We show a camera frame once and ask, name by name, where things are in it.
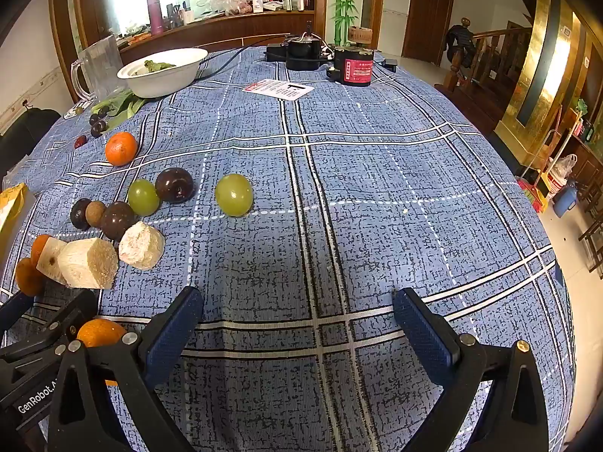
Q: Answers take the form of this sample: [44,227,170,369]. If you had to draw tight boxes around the dark purple plum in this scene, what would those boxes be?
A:
[155,168,195,203]

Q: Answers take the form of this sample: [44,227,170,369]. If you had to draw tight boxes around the dark jacket on newel post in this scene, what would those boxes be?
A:
[444,23,476,69]

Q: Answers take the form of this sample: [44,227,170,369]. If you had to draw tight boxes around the yellow-lined white foam box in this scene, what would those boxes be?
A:
[0,183,38,264]

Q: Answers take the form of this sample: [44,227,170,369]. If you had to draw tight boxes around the black power strip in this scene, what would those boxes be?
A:
[265,38,335,71]

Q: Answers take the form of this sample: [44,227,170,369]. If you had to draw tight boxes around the wooden chair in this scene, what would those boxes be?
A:
[577,183,603,278]

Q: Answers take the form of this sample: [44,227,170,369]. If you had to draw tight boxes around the large white sugarcane piece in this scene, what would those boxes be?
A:
[57,238,119,290]

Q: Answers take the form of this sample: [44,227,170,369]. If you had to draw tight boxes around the clear glass mug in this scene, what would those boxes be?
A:
[70,34,124,102]

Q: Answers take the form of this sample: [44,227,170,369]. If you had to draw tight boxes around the black canister red label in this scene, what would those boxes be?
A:
[334,46,375,88]

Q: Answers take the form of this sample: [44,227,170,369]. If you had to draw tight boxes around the dark passion fruit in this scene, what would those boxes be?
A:
[100,202,137,242]

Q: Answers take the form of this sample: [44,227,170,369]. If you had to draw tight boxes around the green leaves in bowl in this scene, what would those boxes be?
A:
[134,60,177,76]

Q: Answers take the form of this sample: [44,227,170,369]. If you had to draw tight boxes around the wooden counter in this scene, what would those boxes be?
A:
[118,9,316,57]

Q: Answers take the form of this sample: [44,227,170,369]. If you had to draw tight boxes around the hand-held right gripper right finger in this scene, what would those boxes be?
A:
[392,287,551,452]

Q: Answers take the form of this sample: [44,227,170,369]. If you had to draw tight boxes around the wooden stair railing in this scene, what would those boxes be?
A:
[445,18,535,104]

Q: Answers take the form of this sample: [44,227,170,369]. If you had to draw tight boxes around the black sofa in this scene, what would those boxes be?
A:
[0,108,62,175]

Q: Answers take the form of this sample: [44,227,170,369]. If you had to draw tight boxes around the orange tangerine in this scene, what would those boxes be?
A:
[104,132,139,167]

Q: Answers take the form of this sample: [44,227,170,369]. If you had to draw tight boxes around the purple bottle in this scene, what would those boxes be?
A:
[147,0,165,36]

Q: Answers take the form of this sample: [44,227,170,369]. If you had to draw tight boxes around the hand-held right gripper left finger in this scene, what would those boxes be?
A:
[47,286,204,452]

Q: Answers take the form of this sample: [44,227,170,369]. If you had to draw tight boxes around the plastic bag on counter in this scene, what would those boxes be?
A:
[195,0,255,16]

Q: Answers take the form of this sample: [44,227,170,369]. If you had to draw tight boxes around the dark round fruit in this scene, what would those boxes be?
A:
[70,198,93,231]

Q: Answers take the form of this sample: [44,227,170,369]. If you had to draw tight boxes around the brown wooden door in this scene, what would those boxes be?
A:
[402,0,457,66]

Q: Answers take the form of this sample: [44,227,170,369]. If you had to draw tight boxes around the white paper card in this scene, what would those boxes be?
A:
[242,79,315,101]

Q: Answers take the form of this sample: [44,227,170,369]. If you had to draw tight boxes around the white plastic bag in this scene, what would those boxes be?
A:
[546,153,578,189]

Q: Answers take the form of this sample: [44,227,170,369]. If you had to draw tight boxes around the white bowl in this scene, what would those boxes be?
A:
[117,48,209,99]

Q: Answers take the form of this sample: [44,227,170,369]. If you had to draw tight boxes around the small orange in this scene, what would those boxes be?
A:
[76,319,127,387]
[15,257,45,297]
[31,234,54,264]

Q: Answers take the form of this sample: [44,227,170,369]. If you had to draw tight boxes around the blue plaid tablecloth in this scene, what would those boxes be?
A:
[0,44,578,452]

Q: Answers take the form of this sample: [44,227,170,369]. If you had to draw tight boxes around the green bok choy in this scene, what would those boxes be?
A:
[92,89,147,121]

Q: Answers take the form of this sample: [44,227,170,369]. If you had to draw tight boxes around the blue bucket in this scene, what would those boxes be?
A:
[552,187,579,218]

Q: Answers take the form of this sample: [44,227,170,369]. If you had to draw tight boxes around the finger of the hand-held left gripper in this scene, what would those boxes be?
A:
[0,289,37,325]
[0,289,98,355]

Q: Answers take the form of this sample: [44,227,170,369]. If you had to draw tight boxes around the rounded white sugarcane piece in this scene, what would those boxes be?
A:
[118,221,165,271]

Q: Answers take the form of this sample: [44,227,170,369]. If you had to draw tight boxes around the green bamboo wall decal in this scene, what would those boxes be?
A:
[330,0,363,45]

